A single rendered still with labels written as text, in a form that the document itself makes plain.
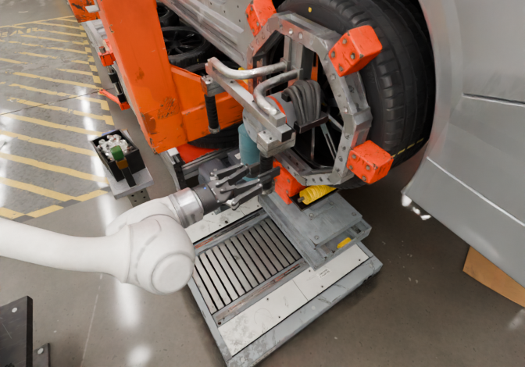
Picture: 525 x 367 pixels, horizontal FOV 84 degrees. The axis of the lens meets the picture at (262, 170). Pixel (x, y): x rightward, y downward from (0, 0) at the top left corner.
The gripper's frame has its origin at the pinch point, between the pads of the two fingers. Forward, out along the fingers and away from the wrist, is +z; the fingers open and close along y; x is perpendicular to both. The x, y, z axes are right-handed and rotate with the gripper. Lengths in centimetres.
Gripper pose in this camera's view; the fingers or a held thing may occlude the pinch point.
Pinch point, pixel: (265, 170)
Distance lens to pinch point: 81.2
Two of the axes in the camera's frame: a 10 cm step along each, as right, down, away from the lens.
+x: 0.0, -7.0, -7.1
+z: 8.4, -3.9, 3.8
